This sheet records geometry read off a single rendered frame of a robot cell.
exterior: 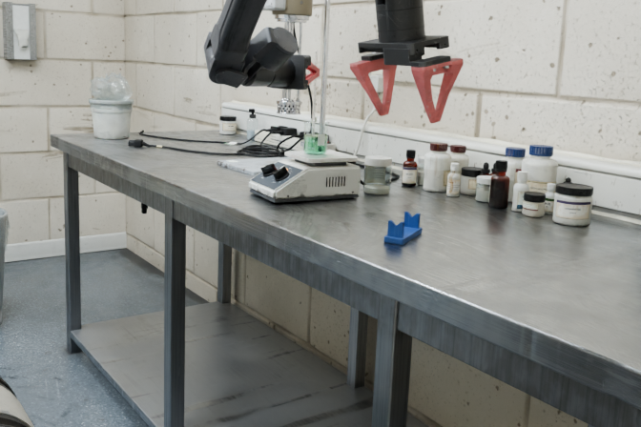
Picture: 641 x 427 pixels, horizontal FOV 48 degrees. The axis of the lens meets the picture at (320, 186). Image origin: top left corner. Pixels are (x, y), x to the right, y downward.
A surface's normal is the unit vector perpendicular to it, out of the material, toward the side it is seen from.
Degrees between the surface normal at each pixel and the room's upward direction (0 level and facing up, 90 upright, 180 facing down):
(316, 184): 90
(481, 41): 90
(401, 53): 101
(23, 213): 90
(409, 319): 90
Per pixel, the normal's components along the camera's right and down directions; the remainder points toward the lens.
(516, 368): -0.82, 0.07
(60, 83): 0.57, 0.17
